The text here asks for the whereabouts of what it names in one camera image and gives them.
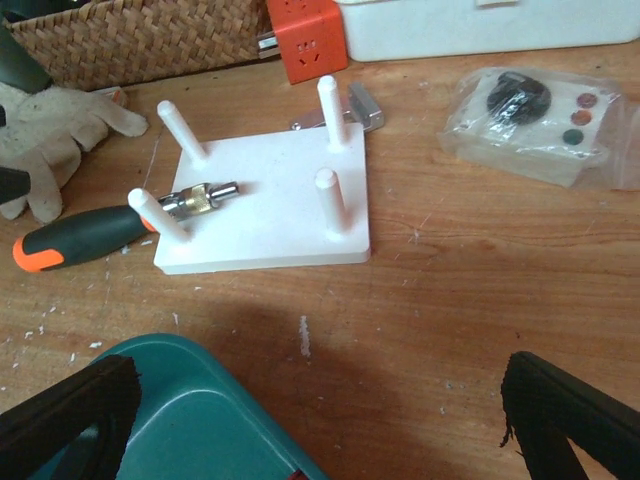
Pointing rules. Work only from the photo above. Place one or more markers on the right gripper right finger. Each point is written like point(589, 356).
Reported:
point(547, 410)

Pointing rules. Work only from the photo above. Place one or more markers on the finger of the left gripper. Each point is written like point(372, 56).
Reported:
point(14, 184)

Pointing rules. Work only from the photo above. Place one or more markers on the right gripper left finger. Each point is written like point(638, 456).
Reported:
point(83, 422)

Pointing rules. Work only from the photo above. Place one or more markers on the orange black handled screwdriver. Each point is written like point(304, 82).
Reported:
point(93, 234)

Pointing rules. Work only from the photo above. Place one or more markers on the bagged white control box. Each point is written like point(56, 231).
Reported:
point(566, 129)

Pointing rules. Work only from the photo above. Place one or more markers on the white work glove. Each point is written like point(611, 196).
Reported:
point(46, 134)

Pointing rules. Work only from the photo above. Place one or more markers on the teal plastic tray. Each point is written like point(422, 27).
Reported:
point(195, 421)

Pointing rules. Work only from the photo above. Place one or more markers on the woven basket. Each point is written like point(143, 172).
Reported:
point(116, 43)

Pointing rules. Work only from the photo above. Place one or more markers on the orange power cube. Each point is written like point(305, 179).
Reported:
point(309, 37)

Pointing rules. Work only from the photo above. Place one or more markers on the white plastic toolbox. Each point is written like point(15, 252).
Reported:
point(393, 30)

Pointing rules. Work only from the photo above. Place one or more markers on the white four-peg base plate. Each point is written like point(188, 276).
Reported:
point(302, 201)

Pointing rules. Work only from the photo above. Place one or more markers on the metal hinge bracket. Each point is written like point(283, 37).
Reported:
point(357, 106)

